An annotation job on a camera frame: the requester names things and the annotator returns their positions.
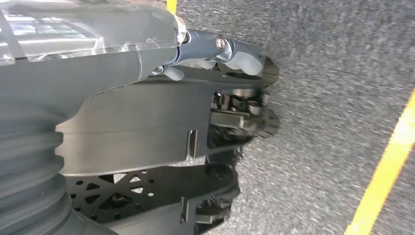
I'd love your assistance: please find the yellow floor tape square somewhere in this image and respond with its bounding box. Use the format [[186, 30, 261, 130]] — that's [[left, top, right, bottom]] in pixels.
[[343, 88, 415, 235], [165, 0, 179, 16]]

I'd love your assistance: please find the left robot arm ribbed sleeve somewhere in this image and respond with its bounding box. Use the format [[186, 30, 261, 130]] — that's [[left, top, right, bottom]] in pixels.
[[0, 124, 119, 235]]

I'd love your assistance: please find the dark grey robot lower body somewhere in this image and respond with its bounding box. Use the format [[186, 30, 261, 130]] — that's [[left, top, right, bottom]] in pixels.
[[55, 55, 281, 235]]

